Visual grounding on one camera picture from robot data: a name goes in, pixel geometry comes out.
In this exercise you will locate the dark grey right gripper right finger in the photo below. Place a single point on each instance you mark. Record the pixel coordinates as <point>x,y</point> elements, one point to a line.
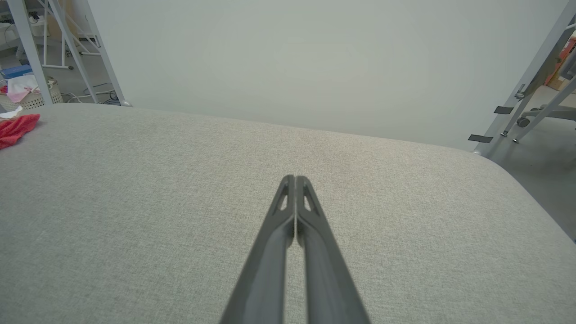
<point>328,279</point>

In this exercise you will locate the pink and white cloth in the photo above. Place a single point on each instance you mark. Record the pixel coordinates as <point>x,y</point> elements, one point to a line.
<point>22,87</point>

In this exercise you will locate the white metal frame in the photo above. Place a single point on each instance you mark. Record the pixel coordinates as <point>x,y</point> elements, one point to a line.
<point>535,72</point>
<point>29,49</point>

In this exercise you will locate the grey wheeled chair base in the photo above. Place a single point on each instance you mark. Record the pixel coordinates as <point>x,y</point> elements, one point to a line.
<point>555,112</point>

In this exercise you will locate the cream woven laundry basket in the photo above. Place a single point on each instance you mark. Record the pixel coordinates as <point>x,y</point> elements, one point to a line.
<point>31,101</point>

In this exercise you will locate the red Bulls jersey white sleeves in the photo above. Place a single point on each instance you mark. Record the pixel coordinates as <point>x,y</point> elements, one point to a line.
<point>15,128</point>

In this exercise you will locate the black tape strip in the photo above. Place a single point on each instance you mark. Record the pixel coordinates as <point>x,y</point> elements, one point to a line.
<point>480,138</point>
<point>503,110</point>

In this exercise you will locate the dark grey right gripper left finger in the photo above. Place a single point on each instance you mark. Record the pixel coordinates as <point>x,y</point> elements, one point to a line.
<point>265,270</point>

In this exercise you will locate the orange cardboard box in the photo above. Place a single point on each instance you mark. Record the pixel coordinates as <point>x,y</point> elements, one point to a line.
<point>562,63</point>

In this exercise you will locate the blue box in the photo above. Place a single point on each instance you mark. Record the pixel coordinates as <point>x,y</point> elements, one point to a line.
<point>15,71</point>

